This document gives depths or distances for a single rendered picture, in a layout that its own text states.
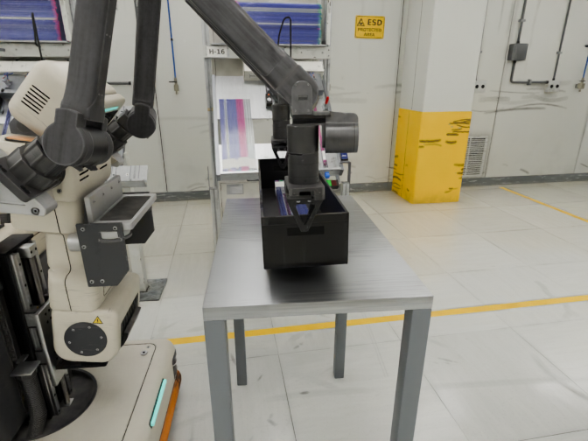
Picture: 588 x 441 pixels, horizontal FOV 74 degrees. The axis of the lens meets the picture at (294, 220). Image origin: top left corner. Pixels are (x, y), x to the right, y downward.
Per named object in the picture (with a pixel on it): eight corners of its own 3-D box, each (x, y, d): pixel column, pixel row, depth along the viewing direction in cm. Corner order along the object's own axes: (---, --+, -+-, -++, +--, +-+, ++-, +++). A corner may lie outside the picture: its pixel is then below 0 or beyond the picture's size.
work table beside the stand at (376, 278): (227, 575, 100) (201, 307, 73) (237, 378, 166) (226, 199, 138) (396, 556, 104) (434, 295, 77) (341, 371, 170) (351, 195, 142)
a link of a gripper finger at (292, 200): (318, 221, 81) (317, 178, 78) (323, 234, 74) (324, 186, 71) (284, 223, 80) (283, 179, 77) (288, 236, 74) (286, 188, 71)
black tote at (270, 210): (259, 192, 132) (257, 158, 128) (310, 189, 133) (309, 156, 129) (263, 269, 78) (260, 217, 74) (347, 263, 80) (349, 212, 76)
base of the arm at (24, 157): (21, 153, 79) (-18, 166, 67) (50, 129, 77) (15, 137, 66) (55, 186, 81) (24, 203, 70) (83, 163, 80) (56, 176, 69)
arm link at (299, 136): (287, 117, 72) (285, 120, 67) (325, 116, 72) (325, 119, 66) (288, 154, 75) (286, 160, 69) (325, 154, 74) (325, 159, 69)
